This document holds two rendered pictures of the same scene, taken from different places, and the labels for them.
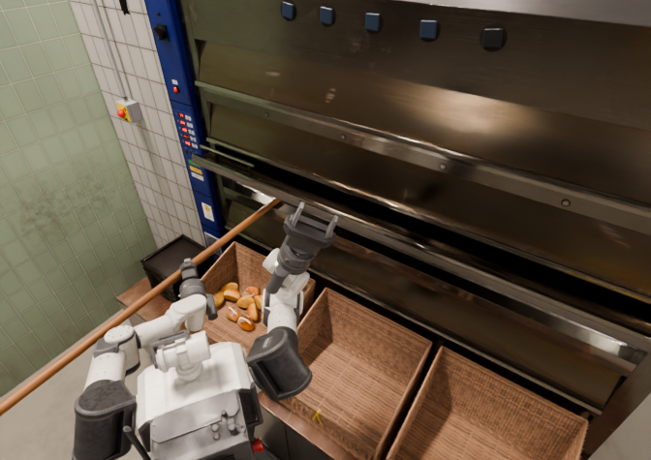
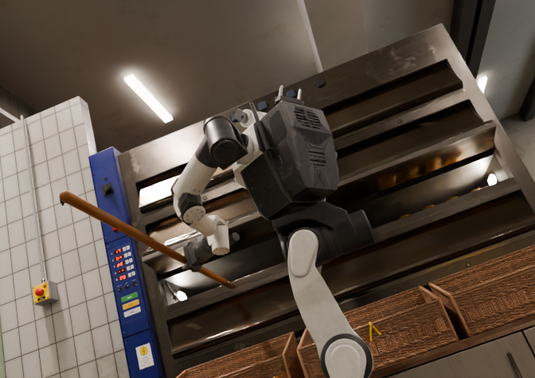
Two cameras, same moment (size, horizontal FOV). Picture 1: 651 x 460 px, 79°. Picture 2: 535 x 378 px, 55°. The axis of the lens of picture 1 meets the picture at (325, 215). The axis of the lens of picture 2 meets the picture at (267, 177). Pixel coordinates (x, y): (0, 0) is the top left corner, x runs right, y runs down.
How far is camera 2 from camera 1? 224 cm
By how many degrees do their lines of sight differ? 67
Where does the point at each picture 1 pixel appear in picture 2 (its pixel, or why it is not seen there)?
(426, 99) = not seen: hidden behind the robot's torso
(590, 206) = (409, 115)
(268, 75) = not seen: hidden behind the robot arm
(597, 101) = (373, 79)
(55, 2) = not seen: outside the picture
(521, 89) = (344, 92)
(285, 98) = (219, 173)
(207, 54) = (146, 189)
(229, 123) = (168, 231)
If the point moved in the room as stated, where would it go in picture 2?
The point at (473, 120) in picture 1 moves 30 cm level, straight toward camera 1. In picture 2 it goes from (333, 117) to (341, 84)
